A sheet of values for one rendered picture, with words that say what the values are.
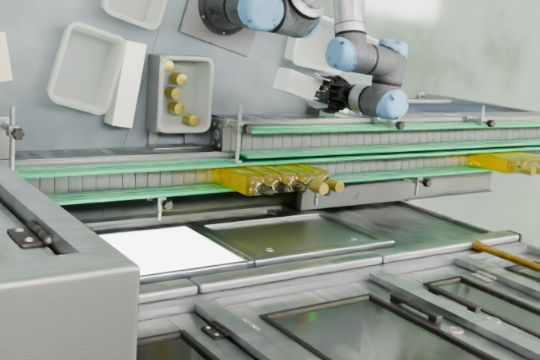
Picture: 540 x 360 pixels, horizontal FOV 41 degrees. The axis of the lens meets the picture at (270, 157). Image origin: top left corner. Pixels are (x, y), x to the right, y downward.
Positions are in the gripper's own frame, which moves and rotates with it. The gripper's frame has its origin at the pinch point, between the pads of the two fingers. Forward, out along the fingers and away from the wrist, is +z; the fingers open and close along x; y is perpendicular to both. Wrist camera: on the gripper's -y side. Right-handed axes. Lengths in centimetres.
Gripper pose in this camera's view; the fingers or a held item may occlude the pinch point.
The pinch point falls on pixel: (317, 91)
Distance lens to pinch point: 207.7
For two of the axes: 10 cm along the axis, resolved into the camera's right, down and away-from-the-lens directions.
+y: -7.7, -2.3, -5.9
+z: -5.6, -1.9, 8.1
